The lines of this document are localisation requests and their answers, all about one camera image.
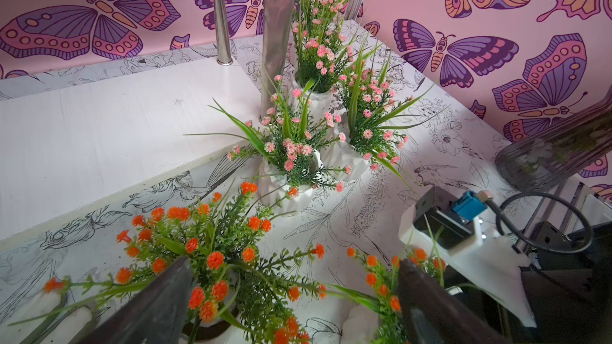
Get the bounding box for pink plant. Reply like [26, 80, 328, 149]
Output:
[211, 76, 348, 217]
[291, 0, 352, 119]
[338, 45, 422, 177]

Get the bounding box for pink plant far back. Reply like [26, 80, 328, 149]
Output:
[291, 0, 352, 119]

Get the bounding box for orange plant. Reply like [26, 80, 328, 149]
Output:
[9, 181, 331, 344]
[333, 229, 447, 343]

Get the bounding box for yellow flower bouquet vase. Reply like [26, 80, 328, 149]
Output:
[495, 92, 611, 192]

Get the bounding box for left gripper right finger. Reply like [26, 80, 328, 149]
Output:
[398, 260, 507, 343]

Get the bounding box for white two-tier rack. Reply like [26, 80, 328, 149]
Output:
[0, 0, 379, 242]

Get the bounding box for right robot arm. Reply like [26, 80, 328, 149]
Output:
[445, 221, 611, 343]

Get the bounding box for pink plant front right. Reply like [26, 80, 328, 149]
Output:
[338, 45, 422, 177]

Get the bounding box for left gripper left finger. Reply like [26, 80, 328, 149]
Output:
[81, 256, 194, 343]

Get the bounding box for pink plant left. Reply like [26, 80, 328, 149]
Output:
[211, 76, 348, 217]

